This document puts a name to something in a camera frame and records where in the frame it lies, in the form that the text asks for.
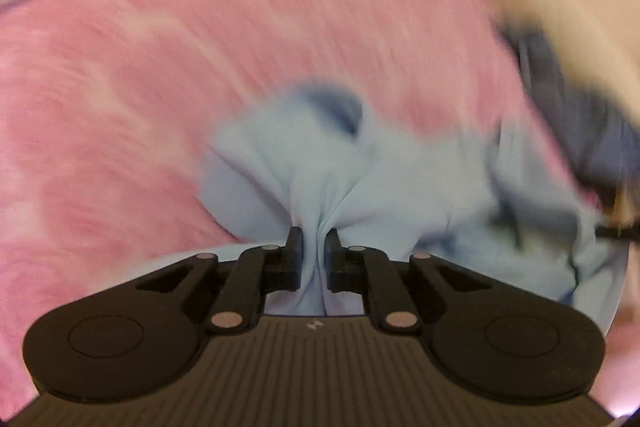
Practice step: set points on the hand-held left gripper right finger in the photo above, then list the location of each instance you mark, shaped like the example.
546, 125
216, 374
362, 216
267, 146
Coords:
331, 259

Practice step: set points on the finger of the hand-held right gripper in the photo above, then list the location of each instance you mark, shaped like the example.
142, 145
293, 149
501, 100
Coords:
620, 232

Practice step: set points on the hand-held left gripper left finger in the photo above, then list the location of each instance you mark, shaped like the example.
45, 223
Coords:
295, 257

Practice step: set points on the light blue t-shirt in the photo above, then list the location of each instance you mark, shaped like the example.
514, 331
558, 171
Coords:
400, 187

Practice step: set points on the pink patterned blanket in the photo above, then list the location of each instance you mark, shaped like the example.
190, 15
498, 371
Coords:
150, 107

